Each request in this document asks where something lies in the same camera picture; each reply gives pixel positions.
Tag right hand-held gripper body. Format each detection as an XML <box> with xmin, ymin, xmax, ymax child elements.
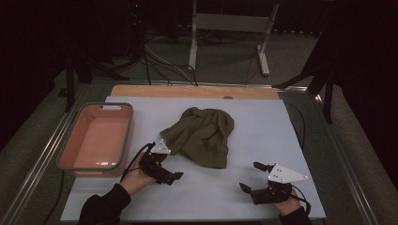
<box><xmin>250</xmin><ymin>163</ymin><xmax>309</xmax><ymax>205</ymax></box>

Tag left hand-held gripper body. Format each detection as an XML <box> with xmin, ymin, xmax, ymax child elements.
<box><xmin>139</xmin><ymin>139</ymin><xmax>176</xmax><ymax>186</ymax></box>

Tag olive green garment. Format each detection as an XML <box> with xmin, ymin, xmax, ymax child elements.
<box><xmin>159</xmin><ymin>106</ymin><xmax>235</xmax><ymax>170</ymax></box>

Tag pink plastic basin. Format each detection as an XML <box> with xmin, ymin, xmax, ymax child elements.
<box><xmin>55</xmin><ymin>102</ymin><xmax>135</xmax><ymax>179</ymax></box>

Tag person's right hand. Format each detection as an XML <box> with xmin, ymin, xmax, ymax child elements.
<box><xmin>274</xmin><ymin>187</ymin><xmax>303</xmax><ymax>217</ymax></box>

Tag person's left hand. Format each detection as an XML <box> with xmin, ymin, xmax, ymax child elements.
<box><xmin>120</xmin><ymin>153</ymin><xmax>158</xmax><ymax>197</ymax></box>

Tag black tripod stand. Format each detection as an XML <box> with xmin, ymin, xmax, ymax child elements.
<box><xmin>271</xmin><ymin>31</ymin><xmax>337</xmax><ymax>124</ymax></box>
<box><xmin>57</xmin><ymin>46</ymin><xmax>130</xmax><ymax>113</ymax></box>

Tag left hand-held gripper cable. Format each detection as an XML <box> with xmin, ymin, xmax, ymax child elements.
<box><xmin>120</xmin><ymin>142</ymin><xmax>157</xmax><ymax>184</ymax></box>

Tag hand-held gripper cable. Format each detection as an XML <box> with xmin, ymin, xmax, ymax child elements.
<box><xmin>120</xmin><ymin>142</ymin><xmax>157</xmax><ymax>184</ymax></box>
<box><xmin>290</xmin><ymin>184</ymin><xmax>313</xmax><ymax>215</ymax></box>

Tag right hand-held gripper cable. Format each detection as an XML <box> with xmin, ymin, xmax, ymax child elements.
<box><xmin>290</xmin><ymin>184</ymin><xmax>313</xmax><ymax>215</ymax></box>

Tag thin black cable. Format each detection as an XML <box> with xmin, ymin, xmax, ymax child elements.
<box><xmin>40</xmin><ymin>171</ymin><xmax>66</xmax><ymax>225</ymax></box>
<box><xmin>283</xmin><ymin>99</ymin><xmax>307</xmax><ymax>152</ymax></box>

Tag aluminium frame rail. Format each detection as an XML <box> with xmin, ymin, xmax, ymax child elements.
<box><xmin>0</xmin><ymin>82</ymin><xmax>90</xmax><ymax>225</ymax></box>
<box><xmin>314</xmin><ymin>93</ymin><xmax>381</xmax><ymax>225</ymax></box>
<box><xmin>92</xmin><ymin>78</ymin><xmax>309</xmax><ymax>94</ymax></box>

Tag black floor cables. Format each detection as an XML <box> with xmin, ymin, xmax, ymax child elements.
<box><xmin>142</xmin><ymin>37</ymin><xmax>199</xmax><ymax>87</ymax></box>

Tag white metal desk frame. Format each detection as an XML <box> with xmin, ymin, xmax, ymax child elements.
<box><xmin>187</xmin><ymin>0</ymin><xmax>281</xmax><ymax>78</ymax></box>

